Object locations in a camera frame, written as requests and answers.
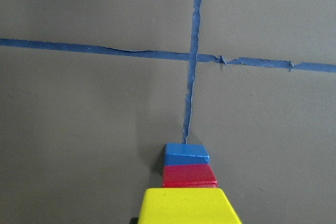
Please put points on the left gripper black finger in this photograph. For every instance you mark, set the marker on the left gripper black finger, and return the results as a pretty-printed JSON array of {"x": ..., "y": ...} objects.
[{"x": 134, "y": 220}]

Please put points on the yellow wooden cube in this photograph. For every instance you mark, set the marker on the yellow wooden cube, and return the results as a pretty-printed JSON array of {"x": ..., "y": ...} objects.
[{"x": 186, "y": 205}]

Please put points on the red wooden cube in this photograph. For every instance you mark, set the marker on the red wooden cube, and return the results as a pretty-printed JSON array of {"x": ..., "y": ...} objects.
[{"x": 189, "y": 176}]

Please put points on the blue wooden cube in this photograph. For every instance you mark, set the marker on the blue wooden cube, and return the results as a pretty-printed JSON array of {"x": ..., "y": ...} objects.
[{"x": 185, "y": 154}]

